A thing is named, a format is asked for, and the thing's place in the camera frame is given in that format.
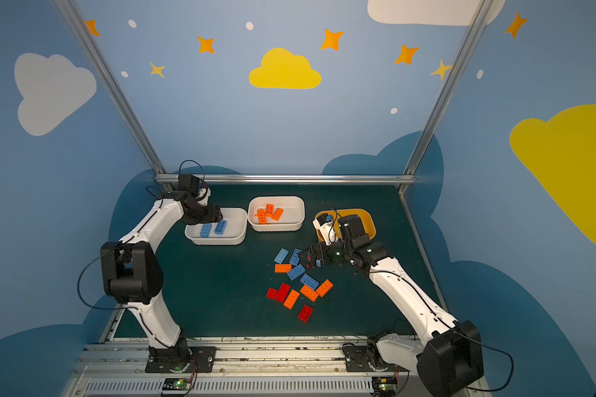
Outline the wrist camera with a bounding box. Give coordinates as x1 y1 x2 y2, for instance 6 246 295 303
313 212 338 246
196 188 211 206

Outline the yellow plastic bin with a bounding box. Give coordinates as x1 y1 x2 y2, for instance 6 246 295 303
313 208 377 243

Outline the red lego bottom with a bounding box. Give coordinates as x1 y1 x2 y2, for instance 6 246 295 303
298 304 314 324

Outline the green circuit board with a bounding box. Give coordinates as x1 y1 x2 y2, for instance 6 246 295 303
162 378 193 394
371 377 399 397

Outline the left side floor rail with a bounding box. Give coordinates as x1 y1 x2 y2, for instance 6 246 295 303
98 184 175 343

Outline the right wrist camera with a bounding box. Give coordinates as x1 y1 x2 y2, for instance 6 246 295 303
313 212 338 246

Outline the small red lego lower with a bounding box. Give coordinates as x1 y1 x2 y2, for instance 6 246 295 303
266 288 277 299

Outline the horizontal aluminium frame rail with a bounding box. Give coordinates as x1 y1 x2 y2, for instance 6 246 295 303
155 173 417 186

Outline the white plastic bin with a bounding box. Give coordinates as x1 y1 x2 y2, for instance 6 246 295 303
248 196 306 233
184 208 248 246

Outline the right green circuit board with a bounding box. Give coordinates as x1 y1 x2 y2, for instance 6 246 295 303
371 377 399 397

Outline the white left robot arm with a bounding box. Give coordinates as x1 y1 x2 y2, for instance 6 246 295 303
100 174 223 373

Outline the white middle plastic bin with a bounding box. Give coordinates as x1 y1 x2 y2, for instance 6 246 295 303
248 196 306 233

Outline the white left plastic bin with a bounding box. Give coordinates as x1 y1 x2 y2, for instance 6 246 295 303
184 208 248 246

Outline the long red lego brick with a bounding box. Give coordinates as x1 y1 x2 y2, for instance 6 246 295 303
274 283 291 303

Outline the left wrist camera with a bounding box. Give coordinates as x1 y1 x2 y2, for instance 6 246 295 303
196 188 211 206

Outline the floor rail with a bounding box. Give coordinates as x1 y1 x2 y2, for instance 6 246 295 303
98 184 175 343
397 184 446 309

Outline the aluminium frame post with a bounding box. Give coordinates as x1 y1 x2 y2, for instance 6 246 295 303
55 0 167 174
402 0 494 185

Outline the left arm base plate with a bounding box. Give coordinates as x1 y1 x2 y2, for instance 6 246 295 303
145 347 216 374

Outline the right aluminium frame post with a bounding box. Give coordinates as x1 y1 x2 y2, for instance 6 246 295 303
402 0 494 185

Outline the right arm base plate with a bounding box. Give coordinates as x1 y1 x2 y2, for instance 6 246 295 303
341 343 395 372

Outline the orange lego row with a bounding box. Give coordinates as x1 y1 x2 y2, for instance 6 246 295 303
274 264 293 273

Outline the right side floor rail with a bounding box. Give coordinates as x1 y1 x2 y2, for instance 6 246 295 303
397 184 446 309

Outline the left green circuit board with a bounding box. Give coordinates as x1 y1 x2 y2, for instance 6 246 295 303
162 378 193 394

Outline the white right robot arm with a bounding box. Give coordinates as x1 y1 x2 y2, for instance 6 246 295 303
300 213 484 396

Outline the left aluminium frame post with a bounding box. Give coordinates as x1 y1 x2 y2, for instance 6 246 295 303
55 0 167 174

